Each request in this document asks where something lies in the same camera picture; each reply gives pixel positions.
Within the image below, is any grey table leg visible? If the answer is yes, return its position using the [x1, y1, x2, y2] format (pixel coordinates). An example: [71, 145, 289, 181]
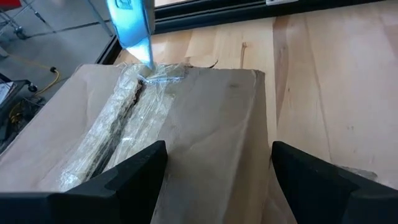
[0, 0, 47, 40]

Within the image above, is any yellow floor cable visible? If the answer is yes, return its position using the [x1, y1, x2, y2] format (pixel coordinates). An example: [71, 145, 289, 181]
[34, 67, 62, 97]

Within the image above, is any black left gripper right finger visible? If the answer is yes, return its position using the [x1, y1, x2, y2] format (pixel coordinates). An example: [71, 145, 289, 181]
[271, 141, 398, 224]

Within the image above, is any brown cardboard box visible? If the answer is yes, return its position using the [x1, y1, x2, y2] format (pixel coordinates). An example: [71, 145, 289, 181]
[0, 63, 277, 224]

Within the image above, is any black aluminium table frame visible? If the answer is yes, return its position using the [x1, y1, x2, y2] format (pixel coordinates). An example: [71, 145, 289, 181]
[96, 0, 386, 65]

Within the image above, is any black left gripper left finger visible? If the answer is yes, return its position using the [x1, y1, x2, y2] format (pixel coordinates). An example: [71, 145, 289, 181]
[0, 140, 169, 224]

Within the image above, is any black wheeled cart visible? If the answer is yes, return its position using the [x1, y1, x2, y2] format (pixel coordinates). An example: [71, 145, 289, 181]
[0, 73, 39, 153]

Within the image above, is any red container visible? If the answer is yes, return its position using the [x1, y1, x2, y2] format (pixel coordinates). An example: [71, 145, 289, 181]
[0, 0, 23, 9]

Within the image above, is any silver utility knife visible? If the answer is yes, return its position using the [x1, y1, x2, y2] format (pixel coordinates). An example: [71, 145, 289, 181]
[105, 0, 156, 71]

